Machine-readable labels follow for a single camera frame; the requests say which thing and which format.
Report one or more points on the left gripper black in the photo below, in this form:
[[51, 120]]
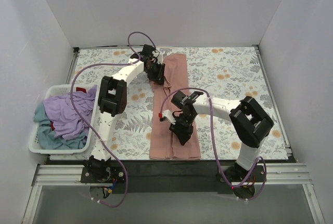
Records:
[[156, 73]]

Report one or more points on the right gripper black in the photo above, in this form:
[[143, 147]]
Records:
[[182, 129]]

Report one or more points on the pink t-shirt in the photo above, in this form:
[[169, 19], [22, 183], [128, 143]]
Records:
[[163, 143]]

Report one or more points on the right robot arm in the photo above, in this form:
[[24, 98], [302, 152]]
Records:
[[250, 121]]

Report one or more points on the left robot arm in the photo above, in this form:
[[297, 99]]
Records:
[[110, 102]]

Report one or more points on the floral tablecloth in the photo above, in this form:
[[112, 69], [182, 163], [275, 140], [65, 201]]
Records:
[[225, 72]]

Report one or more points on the lavender t-shirt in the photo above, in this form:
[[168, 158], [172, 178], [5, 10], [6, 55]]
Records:
[[70, 115]]

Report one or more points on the teal blue t-shirt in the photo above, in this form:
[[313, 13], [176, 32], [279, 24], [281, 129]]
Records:
[[46, 135]]

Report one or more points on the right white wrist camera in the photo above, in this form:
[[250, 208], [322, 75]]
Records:
[[167, 115]]

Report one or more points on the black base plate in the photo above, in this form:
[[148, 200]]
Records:
[[151, 176]]

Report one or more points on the aluminium table edge rail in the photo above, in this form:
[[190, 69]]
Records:
[[76, 51]]

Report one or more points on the aluminium front frame rail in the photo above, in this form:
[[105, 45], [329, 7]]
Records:
[[68, 173]]

